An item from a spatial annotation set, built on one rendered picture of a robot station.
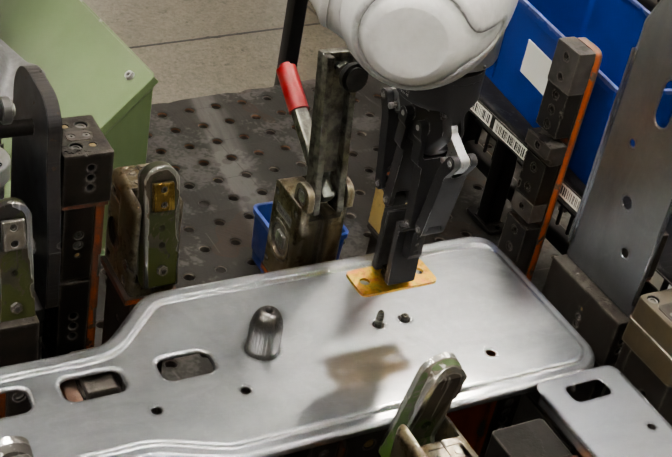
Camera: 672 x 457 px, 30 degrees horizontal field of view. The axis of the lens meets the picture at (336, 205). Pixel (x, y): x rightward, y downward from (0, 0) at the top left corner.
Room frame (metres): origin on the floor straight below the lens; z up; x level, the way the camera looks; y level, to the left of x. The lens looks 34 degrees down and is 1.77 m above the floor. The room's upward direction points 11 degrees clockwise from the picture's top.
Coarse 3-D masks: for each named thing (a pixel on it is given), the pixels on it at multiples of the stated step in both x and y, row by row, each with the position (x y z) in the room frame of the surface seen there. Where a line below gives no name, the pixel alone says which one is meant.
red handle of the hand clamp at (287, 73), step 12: (276, 72) 1.18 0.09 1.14; (288, 72) 1.17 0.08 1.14; (288, 84) 1.16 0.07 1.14; (300, 84) 1.16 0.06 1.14; (288, 96) 1.15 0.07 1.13; (300, 96) 1.15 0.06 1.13; (288, 108) 1.15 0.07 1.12; (300, 108) 1.14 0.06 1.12; (300, 120) 1.13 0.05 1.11; (300, 132) 1.12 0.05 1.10; (324, 180) 1.09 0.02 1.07; (324, 192) 1.07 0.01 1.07
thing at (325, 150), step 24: (336, 48) 1.11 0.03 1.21; (336, 72) 1.08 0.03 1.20; (360, 72) 1.07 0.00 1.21; (336, 96) 1.09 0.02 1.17; (312, 120) 1.09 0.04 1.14; (336, 120) 1.09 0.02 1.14; (312, 144) 1.08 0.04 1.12; (336, 144) 1.09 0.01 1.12; (312, 168) 1.07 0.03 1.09; (336, 168) 1.09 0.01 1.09; (336, 192) 1.08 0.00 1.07
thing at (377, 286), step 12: (384, 264) 0.97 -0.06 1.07; (420, 264) 0.99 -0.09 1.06; (348, 276) 0.95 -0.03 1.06; (360, 276) 0.96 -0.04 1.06; (372, 276) 0.96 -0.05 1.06; (384, 276) 0.96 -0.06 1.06; (420, 276) 0.97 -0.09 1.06; (432, 276) 0.98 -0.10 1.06; (360, 288) 0.94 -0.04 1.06; (372, 288) 0.94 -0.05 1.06; (384, 288) 0.94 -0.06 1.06; (396, 288) 0.95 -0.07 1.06; (408, 288) 0.95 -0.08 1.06
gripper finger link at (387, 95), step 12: (384, 96) 1.00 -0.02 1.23; (384, 108) 1.00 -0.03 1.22; (384, 120) 1.00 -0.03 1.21; (396, 120) 1.00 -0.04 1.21; (384, 132) 1.00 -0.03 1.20; (384, 144) 0.99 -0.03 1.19; (396, 144) 1.00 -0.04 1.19; (384, 156) 0.99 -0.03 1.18; (384, 168) 0.99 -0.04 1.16; (384, 180) 0.99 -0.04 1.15
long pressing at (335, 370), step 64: (448, 256) 1.10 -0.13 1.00; (128, 320) 0.89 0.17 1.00; (192, 320) 0.92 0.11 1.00; (320, 320) 0.95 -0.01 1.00; (384, 320) 0.97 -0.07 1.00; (448, 320) 0.99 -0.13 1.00; (512, 320) 1.01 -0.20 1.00; (0, 384) 0.78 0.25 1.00; (128, 384) 0.81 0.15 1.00; (192, 384) 0.83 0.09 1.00; (256, 384) 0.85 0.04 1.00; (320, 384) 0.86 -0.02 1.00; (384, 384) 0.88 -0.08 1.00; (512, 384) 0.92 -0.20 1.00; (64, 448) 0.72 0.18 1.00; (128, 448) 0.74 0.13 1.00; (192, 448) 0.76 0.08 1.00; (256, 448) 0.77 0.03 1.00
